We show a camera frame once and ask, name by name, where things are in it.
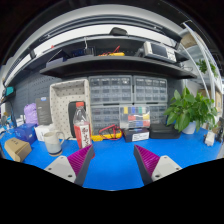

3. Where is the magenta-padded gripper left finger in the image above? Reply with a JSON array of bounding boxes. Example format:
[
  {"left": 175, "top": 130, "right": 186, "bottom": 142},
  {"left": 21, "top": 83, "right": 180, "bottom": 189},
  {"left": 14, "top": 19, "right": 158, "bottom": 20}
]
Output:
[{"left": 43, "top": 144, "right": 95, "bottom": 187}]

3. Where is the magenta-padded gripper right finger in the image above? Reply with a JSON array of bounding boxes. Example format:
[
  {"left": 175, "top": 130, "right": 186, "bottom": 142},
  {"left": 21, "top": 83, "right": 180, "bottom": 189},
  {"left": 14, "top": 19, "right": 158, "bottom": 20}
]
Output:
[{"left": 133, "top": 144, "right": 183, "bottom": 186}]

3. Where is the clear red-capped drink bottle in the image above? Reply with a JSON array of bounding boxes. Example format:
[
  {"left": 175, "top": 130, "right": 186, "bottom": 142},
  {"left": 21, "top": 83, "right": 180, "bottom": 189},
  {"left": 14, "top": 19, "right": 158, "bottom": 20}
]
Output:
[{"left": 72, "top": 101, "right": 93, "bottom": 150}]

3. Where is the grey-white ceramic mug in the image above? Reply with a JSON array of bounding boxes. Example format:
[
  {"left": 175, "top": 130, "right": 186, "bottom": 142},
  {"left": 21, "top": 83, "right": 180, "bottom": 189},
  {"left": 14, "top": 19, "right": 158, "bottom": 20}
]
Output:
[{"left": 43, "top": 130, "right": 66, "bottom": 157}]

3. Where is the black box with white label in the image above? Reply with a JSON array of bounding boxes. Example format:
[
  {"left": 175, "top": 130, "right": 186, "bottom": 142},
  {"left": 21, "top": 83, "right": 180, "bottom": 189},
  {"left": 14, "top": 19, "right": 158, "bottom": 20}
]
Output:
[{"left": 122, "top": 127, "right": 150, "bottom": 143}]

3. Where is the small white box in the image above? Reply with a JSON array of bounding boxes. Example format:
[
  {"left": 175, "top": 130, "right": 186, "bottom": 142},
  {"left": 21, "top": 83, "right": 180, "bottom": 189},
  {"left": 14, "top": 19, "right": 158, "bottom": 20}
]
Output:
[{"left": 34, "top": 123, "right": 56, "bottom": 143}]

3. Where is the yellow multimeter with red leads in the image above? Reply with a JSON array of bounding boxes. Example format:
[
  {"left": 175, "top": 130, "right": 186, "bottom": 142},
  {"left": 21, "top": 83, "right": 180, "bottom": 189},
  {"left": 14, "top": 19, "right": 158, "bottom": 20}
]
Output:
[{"left": 90, "top": 124, "right": 124, "bottom": 142}]

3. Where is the brown cardboard box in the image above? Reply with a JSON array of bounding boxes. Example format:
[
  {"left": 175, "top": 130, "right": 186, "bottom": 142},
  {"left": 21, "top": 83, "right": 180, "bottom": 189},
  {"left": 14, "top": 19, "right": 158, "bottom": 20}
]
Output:
[{"left": 3, "top": 137, "right": 33, "bottom": 163}]

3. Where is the clear organizer with coloured parts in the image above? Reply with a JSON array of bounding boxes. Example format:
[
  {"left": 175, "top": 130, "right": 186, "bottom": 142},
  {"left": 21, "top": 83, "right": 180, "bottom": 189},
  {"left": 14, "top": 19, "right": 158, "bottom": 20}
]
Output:
[{"left": 119, "top": 105, "right": 152, "bottom": 130}]

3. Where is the blue carton box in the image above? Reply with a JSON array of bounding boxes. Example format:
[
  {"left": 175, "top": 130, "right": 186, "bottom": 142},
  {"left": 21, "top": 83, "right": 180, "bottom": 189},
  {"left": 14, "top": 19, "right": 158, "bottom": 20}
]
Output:
[{"left": 13, "top": 123, "right": 38, "bottom": 144}]

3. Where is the white power adapter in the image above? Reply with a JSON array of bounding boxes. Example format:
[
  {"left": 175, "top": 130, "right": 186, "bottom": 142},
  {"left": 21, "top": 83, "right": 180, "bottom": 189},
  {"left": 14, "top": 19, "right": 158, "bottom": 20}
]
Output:
[{"left": 203, "top": 130, "right": 217, "bottom": 147}]

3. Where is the dark grey flat box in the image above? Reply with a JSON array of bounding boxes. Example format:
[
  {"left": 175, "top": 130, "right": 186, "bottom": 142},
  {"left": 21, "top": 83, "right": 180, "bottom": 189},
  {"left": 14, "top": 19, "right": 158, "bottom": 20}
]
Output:
[{"left": 35, "top": 96, "right": 53, "bottom": 126}]

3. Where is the green potted plant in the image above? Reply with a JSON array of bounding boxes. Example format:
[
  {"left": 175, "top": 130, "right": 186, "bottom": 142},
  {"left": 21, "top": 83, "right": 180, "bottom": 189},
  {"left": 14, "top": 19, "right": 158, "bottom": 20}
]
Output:
[{"left": 163, "top": 87, "right": 218, "bottom": 135}]

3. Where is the white dotted storage bin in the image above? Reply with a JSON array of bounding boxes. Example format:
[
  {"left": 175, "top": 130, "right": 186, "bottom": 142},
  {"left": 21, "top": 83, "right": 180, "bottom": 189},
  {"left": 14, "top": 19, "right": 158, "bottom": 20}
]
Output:
[{"left": 49, "top": 78, "right": 93, "bottom": 139}]

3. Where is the purple plastic bag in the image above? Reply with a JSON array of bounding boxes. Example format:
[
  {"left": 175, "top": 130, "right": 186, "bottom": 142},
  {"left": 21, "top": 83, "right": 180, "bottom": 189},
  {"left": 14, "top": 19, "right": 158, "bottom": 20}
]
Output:
[{"left": 23, "top": 102, "right": 39, "bottom": 126}]

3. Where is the small teal device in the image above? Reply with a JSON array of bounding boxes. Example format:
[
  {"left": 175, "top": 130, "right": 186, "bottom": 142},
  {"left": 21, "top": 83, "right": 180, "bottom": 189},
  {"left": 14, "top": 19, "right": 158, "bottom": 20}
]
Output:
[{"left": 3, "top": 86, "right": 15, "bottom": 98}]

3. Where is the dark overhead shelf unit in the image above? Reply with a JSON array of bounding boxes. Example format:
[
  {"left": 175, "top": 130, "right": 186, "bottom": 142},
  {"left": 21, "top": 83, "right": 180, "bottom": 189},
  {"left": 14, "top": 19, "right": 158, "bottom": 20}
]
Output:
[{"left": 3, "top": 26, "right": 198, "bottom": 81}]

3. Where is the white shelf unit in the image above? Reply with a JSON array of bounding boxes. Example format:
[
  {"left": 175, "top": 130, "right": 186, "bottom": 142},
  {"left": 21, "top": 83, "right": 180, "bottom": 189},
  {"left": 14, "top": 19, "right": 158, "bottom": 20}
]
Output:
[{"left": 179, "top": 21, "right": 224, "bottom": 134}]

